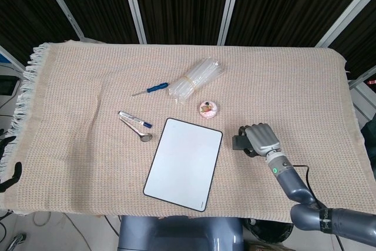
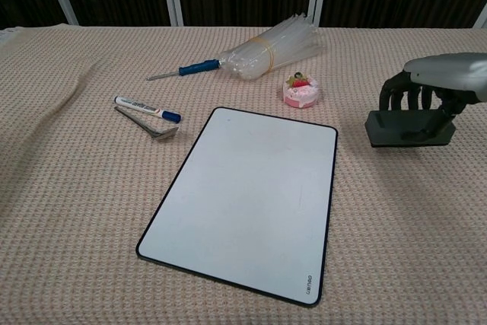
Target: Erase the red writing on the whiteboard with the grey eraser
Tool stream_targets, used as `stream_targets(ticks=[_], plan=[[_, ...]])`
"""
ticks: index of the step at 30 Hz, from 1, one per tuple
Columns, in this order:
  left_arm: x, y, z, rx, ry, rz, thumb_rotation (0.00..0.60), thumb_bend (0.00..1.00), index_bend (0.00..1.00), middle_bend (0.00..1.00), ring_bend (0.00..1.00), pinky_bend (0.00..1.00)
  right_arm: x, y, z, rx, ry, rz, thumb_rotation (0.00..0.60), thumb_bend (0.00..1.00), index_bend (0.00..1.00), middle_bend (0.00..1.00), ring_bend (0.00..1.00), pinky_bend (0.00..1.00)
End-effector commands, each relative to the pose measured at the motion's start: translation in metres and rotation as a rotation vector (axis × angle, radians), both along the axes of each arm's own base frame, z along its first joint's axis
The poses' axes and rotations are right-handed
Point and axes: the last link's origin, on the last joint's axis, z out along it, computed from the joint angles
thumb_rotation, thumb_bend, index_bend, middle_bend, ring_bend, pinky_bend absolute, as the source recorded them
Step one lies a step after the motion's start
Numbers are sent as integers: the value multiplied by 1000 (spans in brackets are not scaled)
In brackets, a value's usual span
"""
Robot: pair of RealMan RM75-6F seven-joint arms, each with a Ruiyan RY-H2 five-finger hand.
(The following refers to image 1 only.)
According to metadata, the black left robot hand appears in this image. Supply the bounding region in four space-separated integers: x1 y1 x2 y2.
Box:
0 129 23 193

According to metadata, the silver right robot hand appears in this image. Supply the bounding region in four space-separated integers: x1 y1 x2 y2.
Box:
237 122 281 158

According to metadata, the grey whiteboard eraser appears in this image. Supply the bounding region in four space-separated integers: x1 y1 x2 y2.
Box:
231 134 253 151

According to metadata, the white whiteboard with black rim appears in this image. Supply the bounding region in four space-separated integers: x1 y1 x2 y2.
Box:
143 118 223 213

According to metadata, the pink toy cake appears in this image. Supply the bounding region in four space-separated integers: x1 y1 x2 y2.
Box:
199 101 220 118

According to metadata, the beige woven tablecloth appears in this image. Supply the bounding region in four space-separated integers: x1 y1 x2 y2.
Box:
0 41 362 223

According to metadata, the yellow rubber band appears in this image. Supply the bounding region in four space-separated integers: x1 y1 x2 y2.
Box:
183 76 197 90

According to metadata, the metal spoon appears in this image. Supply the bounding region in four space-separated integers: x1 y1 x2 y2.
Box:
119 117 153 142

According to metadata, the grey robot torso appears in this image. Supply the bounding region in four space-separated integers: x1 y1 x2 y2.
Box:
117 215 244 251

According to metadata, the white marker with blue cap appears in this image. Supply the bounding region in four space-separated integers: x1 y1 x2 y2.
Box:
117 110 153 129

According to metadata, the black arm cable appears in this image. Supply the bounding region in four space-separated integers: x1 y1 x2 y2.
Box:
293 165 346 251

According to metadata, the grey metal frame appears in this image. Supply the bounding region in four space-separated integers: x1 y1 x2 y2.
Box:
348 79 376 122

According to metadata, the blue handled screwdriver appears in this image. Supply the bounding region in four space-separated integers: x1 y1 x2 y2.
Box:
131 82 170 97

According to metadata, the white partition post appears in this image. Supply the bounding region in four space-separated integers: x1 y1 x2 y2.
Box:
36 0 86 42
219 0 243 45
119 0 147 45
315 0 376 48

